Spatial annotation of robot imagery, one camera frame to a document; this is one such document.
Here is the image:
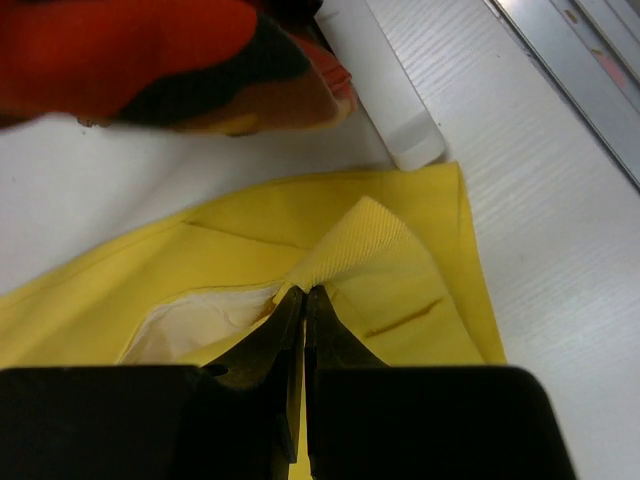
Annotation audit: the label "orange camouflage garment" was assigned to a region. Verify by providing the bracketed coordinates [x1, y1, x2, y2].
[1, 1, 357, 136]

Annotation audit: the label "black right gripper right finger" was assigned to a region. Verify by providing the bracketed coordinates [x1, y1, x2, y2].
[305, 287, 575, 479]

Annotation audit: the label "white clothes rack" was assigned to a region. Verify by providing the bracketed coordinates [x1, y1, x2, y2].
[316, 0, 446, 171]

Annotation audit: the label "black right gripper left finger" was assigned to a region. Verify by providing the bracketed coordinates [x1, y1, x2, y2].
[1, 288, 305, 479]

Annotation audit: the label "yellow trousers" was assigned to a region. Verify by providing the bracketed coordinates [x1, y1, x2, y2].
[1, 163, 505, 479]

